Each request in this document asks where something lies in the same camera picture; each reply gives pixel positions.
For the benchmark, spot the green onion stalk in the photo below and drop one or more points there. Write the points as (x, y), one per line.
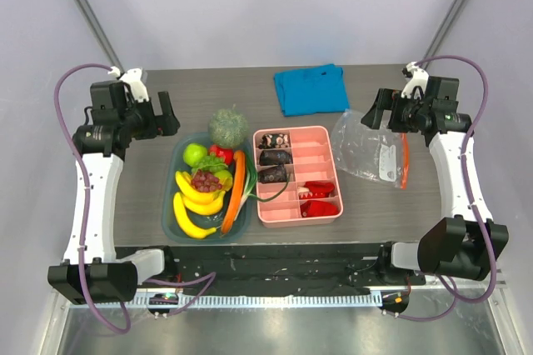
(252, 179)

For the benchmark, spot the yellow banana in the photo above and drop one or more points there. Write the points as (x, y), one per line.
(185, 223)
(209, 209)
(183, 180)

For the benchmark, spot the yellow banana lower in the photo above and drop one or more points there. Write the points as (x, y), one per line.
(185, 223)

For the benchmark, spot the green grape bunch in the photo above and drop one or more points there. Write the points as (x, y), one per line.
(210, 163)

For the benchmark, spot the green netted melon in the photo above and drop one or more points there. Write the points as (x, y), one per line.
(228, 128)

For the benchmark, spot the yellow banana upper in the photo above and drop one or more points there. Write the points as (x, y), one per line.
(183, 180)

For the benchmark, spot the pink divided organizer tray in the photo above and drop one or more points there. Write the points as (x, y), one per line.
(312, 161)

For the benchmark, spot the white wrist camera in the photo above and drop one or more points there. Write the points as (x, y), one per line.
(416, 80)
(134, 79)

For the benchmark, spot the rose pattern rolled sock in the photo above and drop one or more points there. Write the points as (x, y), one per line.
(276, 140)

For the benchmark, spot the blue folded cloth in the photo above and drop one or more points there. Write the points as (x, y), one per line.
(308, 91)

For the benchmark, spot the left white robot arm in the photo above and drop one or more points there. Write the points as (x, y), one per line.
(91, 256)

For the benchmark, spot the teal plastic fruit bin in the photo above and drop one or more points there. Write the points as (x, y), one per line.
(169, 221)

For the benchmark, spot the slotted cable duct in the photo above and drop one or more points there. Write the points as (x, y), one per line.
(161, 300)

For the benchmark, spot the orange carrot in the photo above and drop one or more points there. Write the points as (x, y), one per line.
(237, 190)

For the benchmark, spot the red pepper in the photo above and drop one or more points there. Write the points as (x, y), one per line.
(225, 154)

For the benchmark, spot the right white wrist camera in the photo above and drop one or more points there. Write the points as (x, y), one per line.
(416, 80)

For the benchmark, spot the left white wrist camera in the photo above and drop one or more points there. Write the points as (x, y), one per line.
(134, 79)

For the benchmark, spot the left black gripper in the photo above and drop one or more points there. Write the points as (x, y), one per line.
(164, 125)

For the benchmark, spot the purple grape bunch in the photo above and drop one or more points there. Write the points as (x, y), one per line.
(205, 182)

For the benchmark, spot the green apple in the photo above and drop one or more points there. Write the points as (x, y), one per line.
(193, 154)

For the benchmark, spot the yellow green bell pepper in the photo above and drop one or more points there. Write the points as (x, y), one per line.
(225, 179)

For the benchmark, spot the clear zip top bag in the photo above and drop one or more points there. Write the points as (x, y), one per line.
(378, 155)

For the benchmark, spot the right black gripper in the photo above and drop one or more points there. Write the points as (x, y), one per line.
(391, 109)

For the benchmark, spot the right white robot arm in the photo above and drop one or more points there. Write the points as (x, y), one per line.
(466, 239)

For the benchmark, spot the dark floral rolled sock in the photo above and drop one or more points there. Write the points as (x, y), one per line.
(272, 157)

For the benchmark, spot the dotted dark rolled sock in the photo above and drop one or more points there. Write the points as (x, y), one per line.
(272, 174)

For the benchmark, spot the yellow banana middle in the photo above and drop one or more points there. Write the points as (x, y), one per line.
(209, 209)

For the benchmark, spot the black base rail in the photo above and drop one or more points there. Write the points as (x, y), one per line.
(300, 270)

